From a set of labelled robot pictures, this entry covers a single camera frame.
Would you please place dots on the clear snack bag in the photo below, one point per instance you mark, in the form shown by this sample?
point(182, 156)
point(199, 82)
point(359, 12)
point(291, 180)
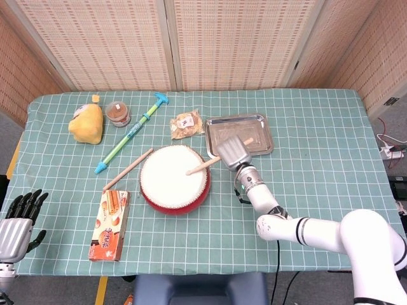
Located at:
point(187, 125)

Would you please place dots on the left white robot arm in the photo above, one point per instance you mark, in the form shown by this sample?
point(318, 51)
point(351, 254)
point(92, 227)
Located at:
point(4, 276)

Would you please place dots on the stainless steel tray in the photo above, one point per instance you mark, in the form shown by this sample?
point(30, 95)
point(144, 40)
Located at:
point(260, 139)

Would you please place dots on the white power strip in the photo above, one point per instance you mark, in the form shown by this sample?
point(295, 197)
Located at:
point(389, 152)

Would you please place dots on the black box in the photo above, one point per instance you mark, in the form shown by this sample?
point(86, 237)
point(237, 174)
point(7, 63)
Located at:
point(399, 187)

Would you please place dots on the small orange item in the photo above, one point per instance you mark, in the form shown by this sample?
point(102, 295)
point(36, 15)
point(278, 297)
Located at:
point(129, 300)

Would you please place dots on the green blue water squirter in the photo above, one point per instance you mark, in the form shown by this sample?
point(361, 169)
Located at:
point(122, 142)

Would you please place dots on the bamboo folding screen panel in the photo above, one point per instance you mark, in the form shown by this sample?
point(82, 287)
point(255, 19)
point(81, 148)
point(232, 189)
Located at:
point(105, 47)
point(19, 79)
point(365, 57)
point(238, 44)

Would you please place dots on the black label plate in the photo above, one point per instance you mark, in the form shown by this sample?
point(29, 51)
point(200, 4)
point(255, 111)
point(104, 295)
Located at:
point(391, 101)

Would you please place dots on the black screen hinge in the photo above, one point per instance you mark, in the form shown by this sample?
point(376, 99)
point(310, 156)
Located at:
point(296, 65)

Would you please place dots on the yellow plush toy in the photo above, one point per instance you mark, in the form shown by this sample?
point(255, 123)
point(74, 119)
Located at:
point(87, 125)

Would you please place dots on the green checked tablecloth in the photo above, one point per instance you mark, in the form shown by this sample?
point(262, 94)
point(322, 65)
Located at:
point(318, 159)

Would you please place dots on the clear jar brown contents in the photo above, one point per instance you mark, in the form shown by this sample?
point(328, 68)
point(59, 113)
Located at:
point(118, 114)

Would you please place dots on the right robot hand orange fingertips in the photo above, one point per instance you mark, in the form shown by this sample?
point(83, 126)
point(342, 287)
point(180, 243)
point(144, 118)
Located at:
point(235, 152)

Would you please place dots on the blue padded seat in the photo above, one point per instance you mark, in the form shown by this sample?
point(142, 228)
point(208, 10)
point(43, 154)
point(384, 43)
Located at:
point(200, 290)

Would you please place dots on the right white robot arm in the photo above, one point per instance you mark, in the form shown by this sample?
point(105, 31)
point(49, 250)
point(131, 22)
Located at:
point(318, 230)

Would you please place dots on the red drum white head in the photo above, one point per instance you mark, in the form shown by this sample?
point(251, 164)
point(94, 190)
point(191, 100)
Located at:
point(165, 190)

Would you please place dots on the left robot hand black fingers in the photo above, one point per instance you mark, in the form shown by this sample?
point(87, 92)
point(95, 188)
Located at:
point(12, 235)

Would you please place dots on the wooden drumstick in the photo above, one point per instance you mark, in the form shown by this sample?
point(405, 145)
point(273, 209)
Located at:
point(200, 167)
point(127, 170)

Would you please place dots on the orange biscuit box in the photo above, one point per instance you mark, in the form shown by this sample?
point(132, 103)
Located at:
point(108, 228)

